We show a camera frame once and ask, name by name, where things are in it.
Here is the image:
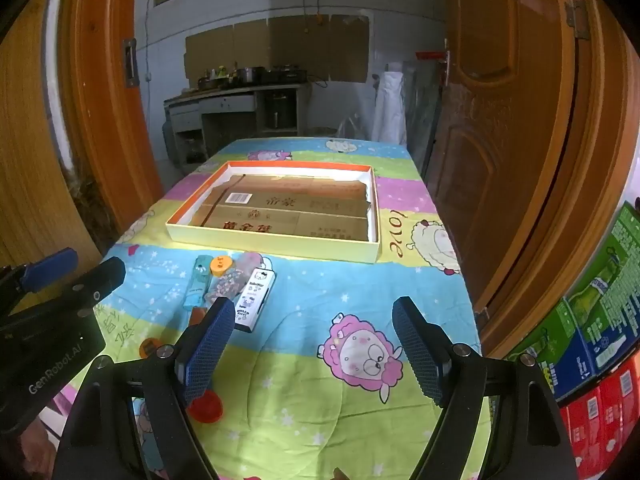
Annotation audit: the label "black gas stove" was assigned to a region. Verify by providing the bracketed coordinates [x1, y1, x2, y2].
[265, 65, 308, 83]

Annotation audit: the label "red printed carton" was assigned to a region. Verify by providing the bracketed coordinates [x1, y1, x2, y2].
[560, 360, 640, 480]

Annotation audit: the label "plastic wrapped panels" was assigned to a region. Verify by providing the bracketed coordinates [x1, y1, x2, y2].
[407, 60, 446, 176]

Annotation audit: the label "floral clear plastic case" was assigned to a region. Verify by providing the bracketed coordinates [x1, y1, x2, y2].
[206, 252, 264, 311]

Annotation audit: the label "shallow orange-rimmed cardboard box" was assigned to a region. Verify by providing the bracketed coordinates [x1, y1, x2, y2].
[166, 161, 382, 264]

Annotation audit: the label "white cartoon-print lighter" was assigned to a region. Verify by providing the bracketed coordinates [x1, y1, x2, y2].
[234, 268, 276, 333]

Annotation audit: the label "red bottle cap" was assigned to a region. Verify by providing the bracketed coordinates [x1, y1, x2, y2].
[187, 392, 224, 424]

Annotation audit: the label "orange wooden door jamb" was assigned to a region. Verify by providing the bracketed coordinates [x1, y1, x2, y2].
[475, 0, 640, 361]
[60, 0, 163, 233]

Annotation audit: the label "grey kitchen counter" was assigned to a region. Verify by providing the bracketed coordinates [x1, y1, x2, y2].
[164, 82, 313, 166]

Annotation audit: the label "teal lighter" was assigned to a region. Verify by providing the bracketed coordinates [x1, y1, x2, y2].
[182, 255, 213, 311]

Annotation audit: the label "clear plastic bag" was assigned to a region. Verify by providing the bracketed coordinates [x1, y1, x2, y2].
[337, 112, 373, 138]

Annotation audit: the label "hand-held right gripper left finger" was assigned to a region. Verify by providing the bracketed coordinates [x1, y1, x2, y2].
[52, 296, 236, 480]

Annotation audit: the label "brown cardboard wall covering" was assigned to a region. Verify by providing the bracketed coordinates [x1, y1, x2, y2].
[184, 14, 371, 83]

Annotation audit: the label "dry straw bundle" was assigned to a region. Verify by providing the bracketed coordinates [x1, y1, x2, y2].
[65, 170, 112, 241]

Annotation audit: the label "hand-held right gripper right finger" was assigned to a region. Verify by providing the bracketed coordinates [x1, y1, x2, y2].
[391, 296, 581, 480]

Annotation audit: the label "white sack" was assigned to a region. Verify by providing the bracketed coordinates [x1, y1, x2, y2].
[372, 62, 408, 146]

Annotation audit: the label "brown wooden door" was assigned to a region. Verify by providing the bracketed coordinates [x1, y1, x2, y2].
[422, 0, 588, 311]

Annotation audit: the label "brown cardboard liner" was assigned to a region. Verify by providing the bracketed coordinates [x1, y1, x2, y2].
[187, 174, 377, 242]

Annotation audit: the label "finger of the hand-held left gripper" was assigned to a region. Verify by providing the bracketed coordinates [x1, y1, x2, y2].
[0, 247, 79, 307]
[0, 256, 127, 329]

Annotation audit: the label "wood grain panel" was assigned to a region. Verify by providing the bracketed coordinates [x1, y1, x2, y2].
[0, 0, 101, 271]

